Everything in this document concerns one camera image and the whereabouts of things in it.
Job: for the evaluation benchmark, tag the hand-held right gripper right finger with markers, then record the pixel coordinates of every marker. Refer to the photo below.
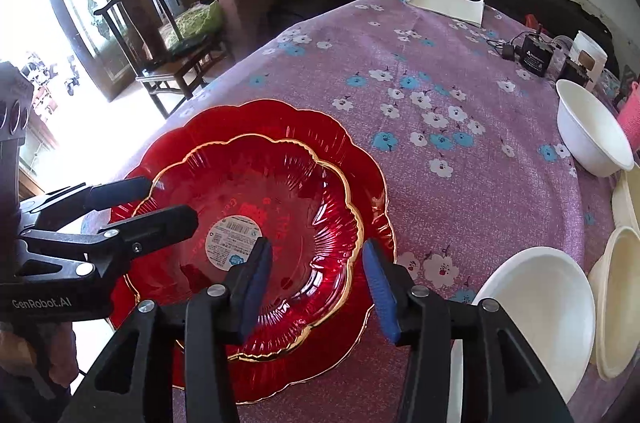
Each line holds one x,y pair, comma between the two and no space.
380,293

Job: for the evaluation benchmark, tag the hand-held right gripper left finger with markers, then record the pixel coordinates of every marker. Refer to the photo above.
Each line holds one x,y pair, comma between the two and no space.
255,288

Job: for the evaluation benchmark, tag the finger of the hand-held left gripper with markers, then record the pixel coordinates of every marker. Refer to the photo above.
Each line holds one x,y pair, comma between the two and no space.
120,193
160,225

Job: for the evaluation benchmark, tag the small red gold-rimmed plate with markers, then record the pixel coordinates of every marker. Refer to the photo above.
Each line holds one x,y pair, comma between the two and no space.
300,213

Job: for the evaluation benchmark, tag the wide white bowl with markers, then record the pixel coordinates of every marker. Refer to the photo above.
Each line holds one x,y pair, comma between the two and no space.
540,303

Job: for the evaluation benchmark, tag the large red scalloped plate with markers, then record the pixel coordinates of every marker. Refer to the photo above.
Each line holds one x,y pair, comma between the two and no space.
320,138

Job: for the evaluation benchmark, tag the wide cream bowl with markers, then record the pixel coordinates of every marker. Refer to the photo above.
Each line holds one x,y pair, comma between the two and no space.
620,303

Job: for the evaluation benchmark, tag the ribbed cream bowl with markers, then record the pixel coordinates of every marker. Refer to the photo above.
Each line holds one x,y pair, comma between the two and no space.
627,203

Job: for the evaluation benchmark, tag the deep white bowl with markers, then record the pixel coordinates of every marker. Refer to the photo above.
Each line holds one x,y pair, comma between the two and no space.
590,133

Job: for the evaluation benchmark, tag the dark wooden chair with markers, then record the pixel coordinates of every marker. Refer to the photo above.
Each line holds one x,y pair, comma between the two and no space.
170,68

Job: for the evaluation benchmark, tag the green cushion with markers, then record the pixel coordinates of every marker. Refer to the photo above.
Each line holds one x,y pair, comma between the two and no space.
197,20

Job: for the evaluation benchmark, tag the purple floral tablecloth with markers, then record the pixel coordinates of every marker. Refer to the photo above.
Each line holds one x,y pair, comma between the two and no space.
450,53

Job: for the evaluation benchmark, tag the small black adapter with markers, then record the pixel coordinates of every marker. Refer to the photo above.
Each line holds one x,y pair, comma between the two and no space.
508,52

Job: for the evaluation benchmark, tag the black motor with label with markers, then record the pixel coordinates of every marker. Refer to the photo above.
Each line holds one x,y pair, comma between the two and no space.
535,58

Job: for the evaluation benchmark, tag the white paper pad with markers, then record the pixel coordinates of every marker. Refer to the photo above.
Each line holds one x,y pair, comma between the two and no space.
445,5

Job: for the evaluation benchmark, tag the pink sleeved thermos bottle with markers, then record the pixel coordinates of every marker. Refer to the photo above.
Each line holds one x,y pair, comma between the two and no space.
631,118

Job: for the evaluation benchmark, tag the white plastic cup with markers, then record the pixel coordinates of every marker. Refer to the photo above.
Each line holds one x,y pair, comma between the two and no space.
590,48

